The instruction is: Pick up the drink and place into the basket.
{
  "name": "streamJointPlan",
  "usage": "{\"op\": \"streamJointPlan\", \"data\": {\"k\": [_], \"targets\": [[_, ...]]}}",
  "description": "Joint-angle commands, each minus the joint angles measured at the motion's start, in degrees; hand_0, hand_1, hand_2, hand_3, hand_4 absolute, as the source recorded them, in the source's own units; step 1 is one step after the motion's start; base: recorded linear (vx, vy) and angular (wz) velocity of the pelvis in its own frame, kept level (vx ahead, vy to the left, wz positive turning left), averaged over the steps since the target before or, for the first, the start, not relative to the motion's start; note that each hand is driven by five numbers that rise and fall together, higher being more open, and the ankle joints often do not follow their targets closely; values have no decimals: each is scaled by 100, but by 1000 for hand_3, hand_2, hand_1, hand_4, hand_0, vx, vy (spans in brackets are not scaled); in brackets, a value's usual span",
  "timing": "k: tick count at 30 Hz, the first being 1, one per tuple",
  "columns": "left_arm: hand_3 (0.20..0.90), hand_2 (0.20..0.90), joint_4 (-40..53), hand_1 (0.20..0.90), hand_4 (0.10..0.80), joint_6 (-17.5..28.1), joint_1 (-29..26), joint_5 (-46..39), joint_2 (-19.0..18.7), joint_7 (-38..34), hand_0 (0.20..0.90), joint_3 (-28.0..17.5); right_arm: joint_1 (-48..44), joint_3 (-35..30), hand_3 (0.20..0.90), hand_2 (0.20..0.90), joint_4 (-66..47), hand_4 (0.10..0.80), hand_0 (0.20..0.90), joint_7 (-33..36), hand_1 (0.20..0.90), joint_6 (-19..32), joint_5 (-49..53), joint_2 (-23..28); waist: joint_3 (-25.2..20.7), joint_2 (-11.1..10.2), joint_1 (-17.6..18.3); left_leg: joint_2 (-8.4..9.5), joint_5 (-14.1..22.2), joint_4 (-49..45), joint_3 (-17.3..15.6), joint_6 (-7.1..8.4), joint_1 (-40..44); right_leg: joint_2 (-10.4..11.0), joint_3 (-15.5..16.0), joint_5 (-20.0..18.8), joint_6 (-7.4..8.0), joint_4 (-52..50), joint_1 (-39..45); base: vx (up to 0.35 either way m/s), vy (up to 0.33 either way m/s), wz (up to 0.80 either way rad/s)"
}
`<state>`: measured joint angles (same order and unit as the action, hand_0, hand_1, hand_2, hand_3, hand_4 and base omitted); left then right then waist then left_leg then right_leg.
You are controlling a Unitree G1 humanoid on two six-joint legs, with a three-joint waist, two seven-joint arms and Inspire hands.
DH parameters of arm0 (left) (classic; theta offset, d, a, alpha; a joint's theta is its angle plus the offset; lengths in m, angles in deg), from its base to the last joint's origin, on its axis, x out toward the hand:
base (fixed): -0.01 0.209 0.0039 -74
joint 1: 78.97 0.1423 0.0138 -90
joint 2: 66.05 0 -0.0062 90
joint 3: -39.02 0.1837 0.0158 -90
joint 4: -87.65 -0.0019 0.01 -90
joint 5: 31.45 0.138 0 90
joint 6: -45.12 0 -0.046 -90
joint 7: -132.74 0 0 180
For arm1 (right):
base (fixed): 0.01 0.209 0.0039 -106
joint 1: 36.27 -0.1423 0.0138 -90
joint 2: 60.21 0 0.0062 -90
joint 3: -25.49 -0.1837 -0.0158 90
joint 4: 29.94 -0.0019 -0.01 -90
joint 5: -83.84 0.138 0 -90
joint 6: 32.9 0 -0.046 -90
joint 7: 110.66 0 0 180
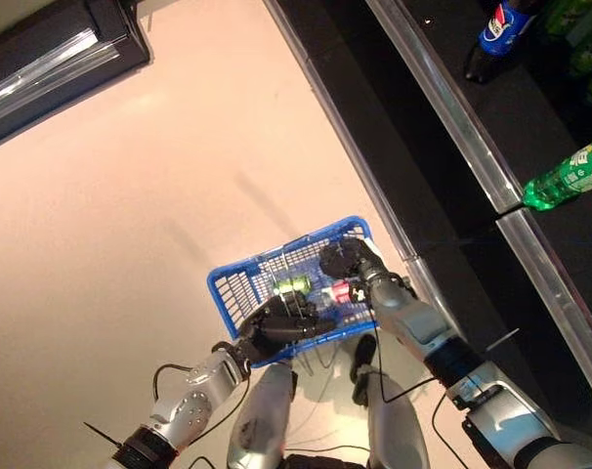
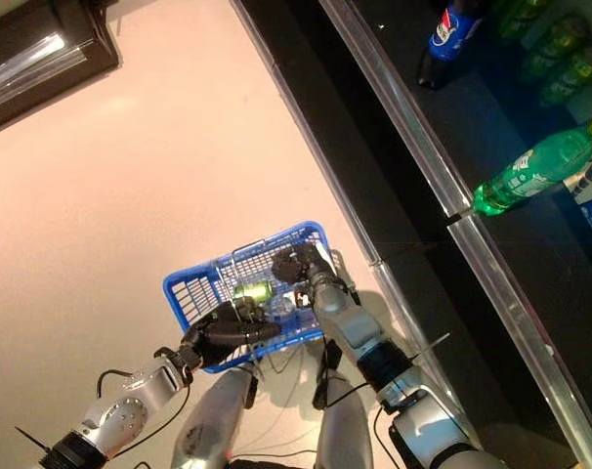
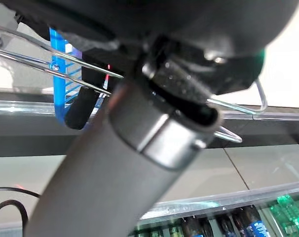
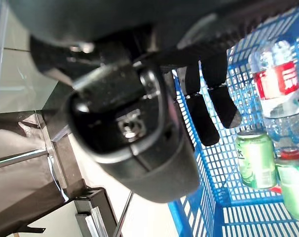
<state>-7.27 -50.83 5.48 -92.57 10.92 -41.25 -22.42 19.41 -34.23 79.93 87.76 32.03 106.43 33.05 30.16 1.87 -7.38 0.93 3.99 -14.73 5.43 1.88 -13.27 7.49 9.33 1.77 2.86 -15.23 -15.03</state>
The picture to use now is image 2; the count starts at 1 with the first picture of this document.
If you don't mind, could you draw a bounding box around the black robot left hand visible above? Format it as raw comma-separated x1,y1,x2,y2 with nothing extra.
178,300,283,370

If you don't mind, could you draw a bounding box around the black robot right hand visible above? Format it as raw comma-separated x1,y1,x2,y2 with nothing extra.
271,243,336,288

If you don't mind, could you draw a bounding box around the blue plastic shopping basket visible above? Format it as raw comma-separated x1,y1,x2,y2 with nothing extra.
162,220,349,375

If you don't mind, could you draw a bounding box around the black base shelf board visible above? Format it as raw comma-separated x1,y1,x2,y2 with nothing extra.
230,0,522,469

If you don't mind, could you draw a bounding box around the dark robot pelvis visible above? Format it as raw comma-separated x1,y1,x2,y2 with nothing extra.
230,456,321,469

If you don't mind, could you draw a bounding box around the black metal shelf board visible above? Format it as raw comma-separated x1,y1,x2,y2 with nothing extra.
318,0,592,469

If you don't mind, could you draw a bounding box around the green Sprite bottle yellow cap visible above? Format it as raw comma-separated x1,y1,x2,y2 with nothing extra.
471,109,592,219

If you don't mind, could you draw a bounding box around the small Pepsi cola bottle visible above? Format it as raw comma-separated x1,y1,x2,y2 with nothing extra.
415,0,487,92

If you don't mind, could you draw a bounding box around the blue box with biscuit picture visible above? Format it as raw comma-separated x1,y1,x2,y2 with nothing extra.
562,146,592,206

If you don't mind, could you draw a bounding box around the black side shelf unit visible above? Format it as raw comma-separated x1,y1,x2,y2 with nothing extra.
0,0,121,136

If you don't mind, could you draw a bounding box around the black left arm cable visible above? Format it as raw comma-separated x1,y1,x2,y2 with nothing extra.
95,368,192,460

